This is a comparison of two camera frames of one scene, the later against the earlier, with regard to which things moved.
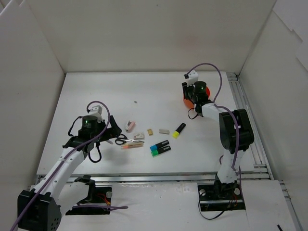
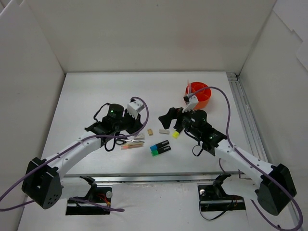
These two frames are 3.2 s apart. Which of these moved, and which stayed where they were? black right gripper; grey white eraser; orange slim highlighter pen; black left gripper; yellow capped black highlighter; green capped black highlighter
Moved: black left gripper; black right gripper
Stayed: yellow capped black highlighter; green capped black highlighter; grey white eraser; orange slim highlighter pen
